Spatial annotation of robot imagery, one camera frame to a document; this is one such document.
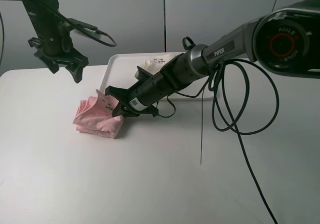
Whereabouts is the pink towel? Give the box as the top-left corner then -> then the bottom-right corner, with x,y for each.
73,90 -> 124,139

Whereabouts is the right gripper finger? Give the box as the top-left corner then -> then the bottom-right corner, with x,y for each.
112,103 -> 140,117

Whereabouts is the left camera cable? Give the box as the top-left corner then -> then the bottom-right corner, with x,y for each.
24,0 -> 118,47

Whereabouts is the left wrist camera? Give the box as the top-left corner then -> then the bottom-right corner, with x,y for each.
68,18 -> 100,39

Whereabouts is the camera cable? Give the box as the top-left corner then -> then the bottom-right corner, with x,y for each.
156,58 -> 281,224
24,0 -> 118,47

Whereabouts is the cream white towel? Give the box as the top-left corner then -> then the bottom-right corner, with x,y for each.
138,54 -> 175,75

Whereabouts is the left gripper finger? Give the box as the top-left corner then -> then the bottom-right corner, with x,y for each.
39,56 -> 60,74
66,65 -> 84,83

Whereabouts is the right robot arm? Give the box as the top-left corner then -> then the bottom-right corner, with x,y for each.
105,0 -> 320,117

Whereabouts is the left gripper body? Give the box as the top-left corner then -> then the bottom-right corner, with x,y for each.
27,9 -> 89,68

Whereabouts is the white plastic tray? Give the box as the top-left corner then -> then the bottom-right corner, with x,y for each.
99,52 -> 214,102

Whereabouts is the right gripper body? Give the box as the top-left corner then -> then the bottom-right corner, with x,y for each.
105,65 -> 180,116

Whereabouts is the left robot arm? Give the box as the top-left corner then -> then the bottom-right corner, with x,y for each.
18,0 -> 89,83

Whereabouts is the right camera cable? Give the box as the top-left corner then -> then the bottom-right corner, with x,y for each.
156,58 -> 281,224

